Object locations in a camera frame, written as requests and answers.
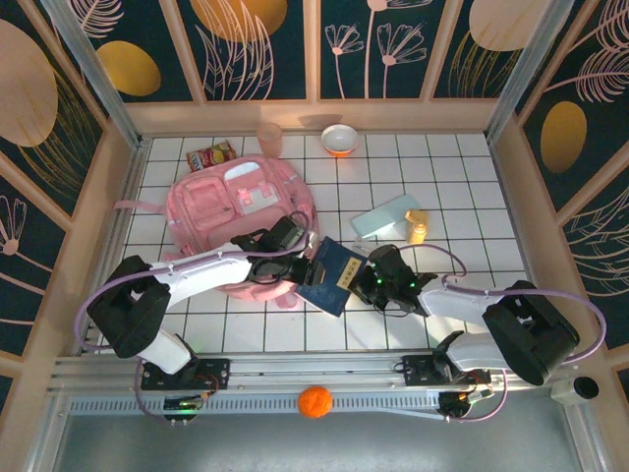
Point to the pink plastic cup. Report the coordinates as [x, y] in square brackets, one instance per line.
[269, 140]

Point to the yellow glue bottle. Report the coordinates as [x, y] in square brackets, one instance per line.
[417, 228]

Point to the white block black knob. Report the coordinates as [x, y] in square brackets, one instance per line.
[585, 388]

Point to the blue notebook yellow label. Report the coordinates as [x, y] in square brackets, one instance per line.
[329, 290]

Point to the orange ball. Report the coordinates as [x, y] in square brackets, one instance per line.
[314, 402]

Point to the aluminium side rail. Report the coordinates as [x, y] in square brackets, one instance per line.
[506, 172]

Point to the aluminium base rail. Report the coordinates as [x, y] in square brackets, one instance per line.
[319, 369]

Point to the aluminium corner post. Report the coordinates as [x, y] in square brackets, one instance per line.
[528, 64]
[90, 64]

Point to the pink backpack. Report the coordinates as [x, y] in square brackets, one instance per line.
[211, 206]

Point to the red snack packet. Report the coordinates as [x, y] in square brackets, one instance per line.
[211, 156]

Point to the light blue case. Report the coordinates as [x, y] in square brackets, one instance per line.
[385, 216]

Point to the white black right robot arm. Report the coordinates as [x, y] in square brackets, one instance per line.
[457, 305]

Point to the white orange bowl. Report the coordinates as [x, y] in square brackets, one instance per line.
[339, 138]

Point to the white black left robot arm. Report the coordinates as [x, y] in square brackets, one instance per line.
[206, 273]

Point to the black electronics board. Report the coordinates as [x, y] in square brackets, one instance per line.
[183, 407]
[462, 403]

